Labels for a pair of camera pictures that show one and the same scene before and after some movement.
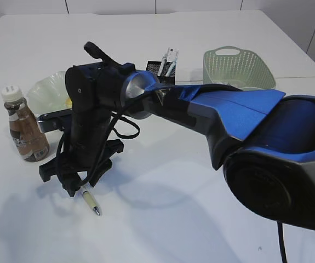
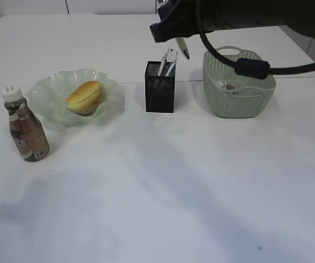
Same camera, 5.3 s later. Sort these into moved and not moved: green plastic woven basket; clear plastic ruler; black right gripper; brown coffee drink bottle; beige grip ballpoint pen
Moved: beige grip ballpoint pen; black right gripper
Not moved: green plastic woven basket; brown coffee drink bottle; clear plastic ruler
